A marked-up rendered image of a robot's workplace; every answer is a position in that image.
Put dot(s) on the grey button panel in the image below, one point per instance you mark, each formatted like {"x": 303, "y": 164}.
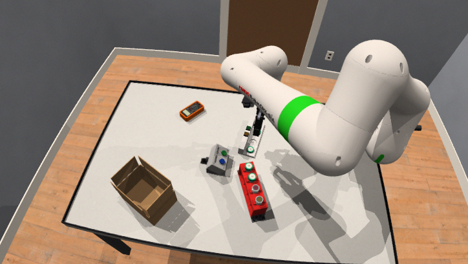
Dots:
{"x": 217, "y": 160}

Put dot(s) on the orange pocket multimeter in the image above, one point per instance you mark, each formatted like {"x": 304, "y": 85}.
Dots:
{"x": 191, "y": 111}

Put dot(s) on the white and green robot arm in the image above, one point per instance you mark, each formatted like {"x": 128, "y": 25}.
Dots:
{"x": 375, "y": 105}

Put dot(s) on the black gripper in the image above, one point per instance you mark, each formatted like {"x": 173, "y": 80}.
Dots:
{"x": 258, "y": 122}

